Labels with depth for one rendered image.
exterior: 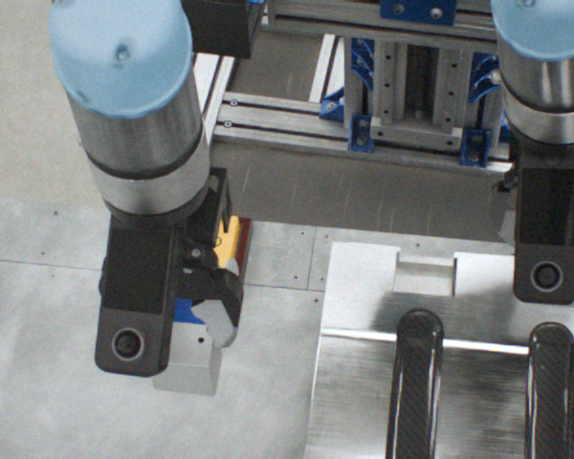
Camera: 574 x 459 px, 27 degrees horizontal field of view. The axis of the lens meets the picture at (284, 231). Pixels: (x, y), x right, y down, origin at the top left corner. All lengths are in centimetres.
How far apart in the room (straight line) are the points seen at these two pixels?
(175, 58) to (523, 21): 19
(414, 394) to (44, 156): 139
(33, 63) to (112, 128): 174
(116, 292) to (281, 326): 34
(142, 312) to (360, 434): 26
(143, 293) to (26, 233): 43
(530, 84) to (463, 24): 69
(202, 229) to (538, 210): 23
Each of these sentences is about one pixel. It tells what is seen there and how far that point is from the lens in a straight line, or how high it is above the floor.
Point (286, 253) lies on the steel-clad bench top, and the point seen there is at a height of 80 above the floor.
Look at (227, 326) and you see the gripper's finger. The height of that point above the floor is 99.
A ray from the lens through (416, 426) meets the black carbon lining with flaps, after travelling 97.
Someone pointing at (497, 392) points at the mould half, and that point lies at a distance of 98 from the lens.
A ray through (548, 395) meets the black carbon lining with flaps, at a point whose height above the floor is 88.
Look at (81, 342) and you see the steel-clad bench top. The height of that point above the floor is 80.
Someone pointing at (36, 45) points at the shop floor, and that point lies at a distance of 244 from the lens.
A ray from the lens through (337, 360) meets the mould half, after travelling 98.
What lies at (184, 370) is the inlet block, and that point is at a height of 95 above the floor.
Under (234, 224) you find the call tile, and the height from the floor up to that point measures 84.
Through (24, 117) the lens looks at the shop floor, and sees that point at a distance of 233.
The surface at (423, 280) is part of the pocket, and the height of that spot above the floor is 86.
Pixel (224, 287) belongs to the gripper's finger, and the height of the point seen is 105.
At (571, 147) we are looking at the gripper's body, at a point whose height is 114.
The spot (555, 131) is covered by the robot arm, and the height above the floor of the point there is 116.
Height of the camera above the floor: 177
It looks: 57 degrees down
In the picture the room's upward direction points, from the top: 5 degrees counter-clockwise
